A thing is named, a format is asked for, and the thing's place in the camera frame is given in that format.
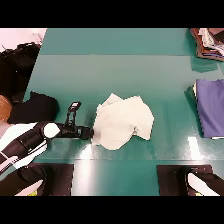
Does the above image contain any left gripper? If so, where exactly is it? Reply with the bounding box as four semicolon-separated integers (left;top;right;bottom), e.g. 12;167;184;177
59;122;95;141

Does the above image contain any black garment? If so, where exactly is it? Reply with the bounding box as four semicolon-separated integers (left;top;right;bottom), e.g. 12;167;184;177
7;91;61;125

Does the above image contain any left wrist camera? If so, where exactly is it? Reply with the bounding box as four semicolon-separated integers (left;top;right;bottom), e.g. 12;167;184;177
64;101;82;128

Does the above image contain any brown garment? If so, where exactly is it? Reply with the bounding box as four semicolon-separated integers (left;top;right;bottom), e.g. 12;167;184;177
0;94;13;123

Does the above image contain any heap of black clothes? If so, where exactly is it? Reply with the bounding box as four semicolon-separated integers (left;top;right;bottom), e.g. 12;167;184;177
0;42;42;104

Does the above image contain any purple garment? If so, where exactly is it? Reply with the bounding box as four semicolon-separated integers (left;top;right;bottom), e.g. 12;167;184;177
195;78;224;140

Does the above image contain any white T-shirt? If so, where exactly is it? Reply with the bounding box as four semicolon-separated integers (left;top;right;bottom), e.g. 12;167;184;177
91;92;155;151

